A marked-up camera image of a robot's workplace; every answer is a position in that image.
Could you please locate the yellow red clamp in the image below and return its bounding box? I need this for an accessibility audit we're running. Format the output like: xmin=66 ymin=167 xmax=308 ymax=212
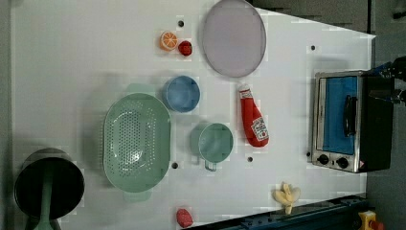
xmin=358 ymin=211 xmax=386 ymax=230

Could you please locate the grey round plate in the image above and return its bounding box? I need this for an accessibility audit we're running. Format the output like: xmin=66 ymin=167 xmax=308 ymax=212
xmin=202 ymin=0 xmax=266 ymax=78

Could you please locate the blue metal frame rail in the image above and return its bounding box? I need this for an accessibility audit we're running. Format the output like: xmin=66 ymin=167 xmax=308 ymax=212
xmin=187 ymin=195 xmax=369 ymax=230

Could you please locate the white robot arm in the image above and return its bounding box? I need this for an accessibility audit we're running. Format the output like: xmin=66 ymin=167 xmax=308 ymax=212
xmin=13 ymin=148 xmax=85 ymax=230

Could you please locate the red plush ketchup bottle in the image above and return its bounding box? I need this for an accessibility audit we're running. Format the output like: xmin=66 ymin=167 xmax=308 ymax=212
xmin=238 ymin=83 xmax=269 ymax=148

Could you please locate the peeled banana toy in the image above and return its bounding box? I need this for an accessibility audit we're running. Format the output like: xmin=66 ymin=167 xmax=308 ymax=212
xmin=272 ymin=183 xmax=301 ymax=215

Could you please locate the green cup with handle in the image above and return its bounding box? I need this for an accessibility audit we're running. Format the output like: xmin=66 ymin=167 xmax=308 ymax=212
xmin=191 ymin=123 xmax=234 ymax=172

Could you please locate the orange slice toy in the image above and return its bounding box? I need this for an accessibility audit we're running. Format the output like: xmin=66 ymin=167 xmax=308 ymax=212
xmin=159 ymin=32 xmax=178 ymax=52

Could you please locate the red plush toy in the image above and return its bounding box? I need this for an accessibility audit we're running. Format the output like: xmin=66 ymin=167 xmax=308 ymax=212
xmin=176 ymin=209 xmax=193 ymax=228

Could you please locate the red strawberry toy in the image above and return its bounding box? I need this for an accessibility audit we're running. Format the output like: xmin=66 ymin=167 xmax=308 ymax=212
xmin=178 ymin=40 xmax=192 ymax=57

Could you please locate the blue round bowl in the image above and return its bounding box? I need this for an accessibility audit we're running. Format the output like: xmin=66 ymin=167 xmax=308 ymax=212
xmin=162 ymin=76 xmax=200 ymax=113

